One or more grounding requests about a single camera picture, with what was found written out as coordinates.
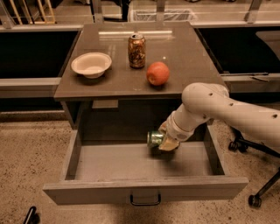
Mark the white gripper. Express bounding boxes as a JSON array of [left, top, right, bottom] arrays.
[[158, 112, 194, 151]]

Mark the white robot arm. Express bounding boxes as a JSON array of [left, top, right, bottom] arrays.
[[159, 83, 280, 152]]

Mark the black wheeled chair base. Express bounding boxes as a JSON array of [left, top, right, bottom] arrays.
[[227, 127, 280, 208]]

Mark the black object bottom left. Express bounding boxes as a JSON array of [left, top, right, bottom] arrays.
[[23, 206, 40, 224]]

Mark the red apple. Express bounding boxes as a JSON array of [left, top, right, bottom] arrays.
[[146, 62, 170, 86]]

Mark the white wire basket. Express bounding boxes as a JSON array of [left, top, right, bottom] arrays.
[[128, 9, 197, 23]]

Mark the grey cabinet with counter top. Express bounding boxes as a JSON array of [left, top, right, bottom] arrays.
[[55, 22, 226, 144]]

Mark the brown gold soda can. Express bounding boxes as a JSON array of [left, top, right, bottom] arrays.
[[128, 32, 146, 68]]

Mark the wooden chair frame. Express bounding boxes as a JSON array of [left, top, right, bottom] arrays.
[[5, 0, 57, 25]]

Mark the green soda can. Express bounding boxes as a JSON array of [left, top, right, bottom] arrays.
[[147, 131, 164, 148]]

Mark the black drawer handle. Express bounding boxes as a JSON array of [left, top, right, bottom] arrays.
[[129, 193, 162, 207]]

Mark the white paper bowl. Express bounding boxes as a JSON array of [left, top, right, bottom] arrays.
[[71, 52, 112, 79]]

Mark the open grey top drawer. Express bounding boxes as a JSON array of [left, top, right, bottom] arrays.
[[44, 124, 249, 205]]

